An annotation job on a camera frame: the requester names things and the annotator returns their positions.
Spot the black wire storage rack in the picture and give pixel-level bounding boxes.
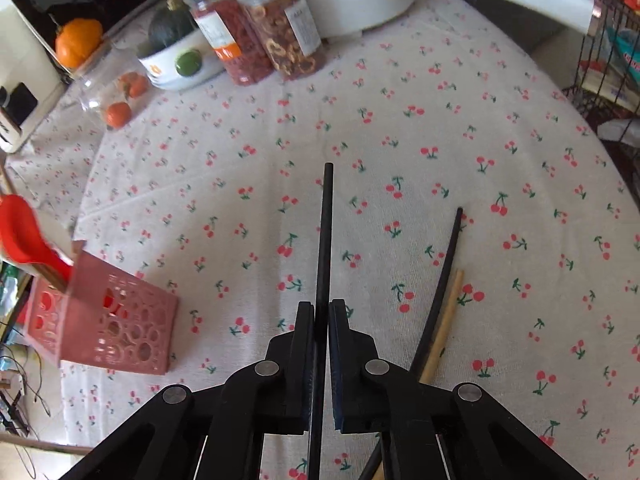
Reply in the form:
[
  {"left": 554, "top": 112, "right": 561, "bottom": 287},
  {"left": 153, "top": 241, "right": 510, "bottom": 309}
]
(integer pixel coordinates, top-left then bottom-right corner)
[{"left": 565, "top": 0, "right": 639, "bottom": 165}]

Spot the cherry print tablecloth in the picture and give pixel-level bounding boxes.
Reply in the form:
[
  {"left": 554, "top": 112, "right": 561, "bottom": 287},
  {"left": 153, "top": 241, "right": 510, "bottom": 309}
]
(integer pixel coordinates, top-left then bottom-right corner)
[{"left": 8, "top": 0, "right": 639, "bottom": 479}]

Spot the large orange fruit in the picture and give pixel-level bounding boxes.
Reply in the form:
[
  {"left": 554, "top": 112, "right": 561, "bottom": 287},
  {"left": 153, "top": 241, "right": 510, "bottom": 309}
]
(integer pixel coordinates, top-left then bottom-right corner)
[{"left": 55, "top": 18, "right": 103, "bottom": 70}]

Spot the jar of red goji berries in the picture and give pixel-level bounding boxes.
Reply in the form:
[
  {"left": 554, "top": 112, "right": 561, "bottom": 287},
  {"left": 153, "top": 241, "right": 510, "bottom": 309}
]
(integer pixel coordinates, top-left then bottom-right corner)
[{"left": 183, "top": 0, "right": 273, "bottom": 86}]

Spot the black chopstick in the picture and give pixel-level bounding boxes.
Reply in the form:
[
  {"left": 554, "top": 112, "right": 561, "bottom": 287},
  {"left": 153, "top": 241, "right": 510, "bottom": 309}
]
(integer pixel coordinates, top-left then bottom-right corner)
[
  {"left": 359, "top": 207, "right": 463, "bottom": 480},
  {"left": 307, "top": 162, "right": 334, "bottom": 480}
]

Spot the pink perforated utensil holder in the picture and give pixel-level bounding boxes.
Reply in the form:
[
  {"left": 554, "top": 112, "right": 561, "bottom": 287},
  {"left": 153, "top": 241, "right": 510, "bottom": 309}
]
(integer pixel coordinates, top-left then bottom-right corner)
[{"left": 24, "top": 240, "right": 178, "bottom": 375}]

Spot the white enamel pot green knob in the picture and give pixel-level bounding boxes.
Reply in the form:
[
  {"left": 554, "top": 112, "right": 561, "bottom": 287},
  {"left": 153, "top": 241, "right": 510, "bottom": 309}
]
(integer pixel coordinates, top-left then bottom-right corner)
[{"left": 138, "top": 29, "right": 224, "bottom": 91}]

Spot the wooden chopstick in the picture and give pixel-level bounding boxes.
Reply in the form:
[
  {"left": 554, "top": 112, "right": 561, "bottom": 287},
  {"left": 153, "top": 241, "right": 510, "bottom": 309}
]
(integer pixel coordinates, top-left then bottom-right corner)
[{"left": 366, "top": 270, "right": 464, "bottom": 479}]

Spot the red plastic spoon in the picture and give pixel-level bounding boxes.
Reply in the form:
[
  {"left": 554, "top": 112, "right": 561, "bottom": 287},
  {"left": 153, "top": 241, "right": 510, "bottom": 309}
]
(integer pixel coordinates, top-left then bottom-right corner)
[{"left": 1, "top": 194, "right": 72, "bottom": 283}]

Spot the dark green pumpkin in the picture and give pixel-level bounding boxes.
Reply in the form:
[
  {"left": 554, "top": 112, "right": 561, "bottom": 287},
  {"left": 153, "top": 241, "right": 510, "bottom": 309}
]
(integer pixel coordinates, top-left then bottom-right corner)
[{"left": 137, "top": 0, "right": 198, "bottom": 58}]

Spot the jar of dried fruit slices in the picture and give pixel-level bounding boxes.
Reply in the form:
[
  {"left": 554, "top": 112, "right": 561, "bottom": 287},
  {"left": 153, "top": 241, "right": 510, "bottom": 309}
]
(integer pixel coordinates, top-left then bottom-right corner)
[{"left": 238, "top": 0, "right": 326, "bottom": 80}]

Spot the glass jar with wooden lid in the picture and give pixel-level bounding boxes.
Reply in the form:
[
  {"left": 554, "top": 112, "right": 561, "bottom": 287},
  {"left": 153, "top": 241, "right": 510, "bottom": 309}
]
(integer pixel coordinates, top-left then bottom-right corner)
[{"left": 74, "top": 42, "right": 152, "bottom": 130}]

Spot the cream air fryer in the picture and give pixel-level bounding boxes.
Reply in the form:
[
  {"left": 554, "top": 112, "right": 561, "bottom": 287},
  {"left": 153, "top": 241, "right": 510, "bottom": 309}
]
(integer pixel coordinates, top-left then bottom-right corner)
[{"left": 0, "top": 2, "right": 66, "bottom": 154}]

